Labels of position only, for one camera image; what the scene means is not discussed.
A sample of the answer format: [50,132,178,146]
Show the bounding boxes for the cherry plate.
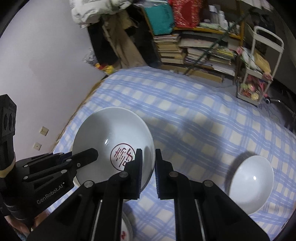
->
[120,212,133,241]

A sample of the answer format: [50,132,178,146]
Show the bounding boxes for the large bowl red emblem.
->
[72,106,155,189]

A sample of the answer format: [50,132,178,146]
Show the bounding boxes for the red patterned small bowl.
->
[229,155,274,215]

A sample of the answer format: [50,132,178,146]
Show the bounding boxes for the left hand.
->
[5,210,50,235]

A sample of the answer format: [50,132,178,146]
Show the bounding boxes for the blue checked tablecloth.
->
[54,67,295,240]

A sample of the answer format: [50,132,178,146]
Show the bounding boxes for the hanging dark clothes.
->
[87,6,158,68]

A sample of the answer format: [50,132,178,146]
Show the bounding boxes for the white padded jacket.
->
[69,0,133,29]

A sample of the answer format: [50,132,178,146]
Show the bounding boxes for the yellow wooden shelf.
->
[135,1,244,82]

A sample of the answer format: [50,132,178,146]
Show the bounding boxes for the stack of books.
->
[153,31,239,77]

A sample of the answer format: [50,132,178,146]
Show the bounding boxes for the teal bag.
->
[144,4,174,36]

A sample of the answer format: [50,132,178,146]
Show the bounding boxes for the white rolling cart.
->
[237,26,285,107]

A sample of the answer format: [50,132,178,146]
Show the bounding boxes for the red patterned bag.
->
[168,0,203,28]

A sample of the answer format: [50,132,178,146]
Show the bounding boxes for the wall socket lower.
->
[33,142,42,151]

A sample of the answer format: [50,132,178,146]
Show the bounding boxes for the wall socket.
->
[39,126,49,136]
[33,142,42,151]

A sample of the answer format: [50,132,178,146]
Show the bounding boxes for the wall socket upper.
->
[39,126,49,136]

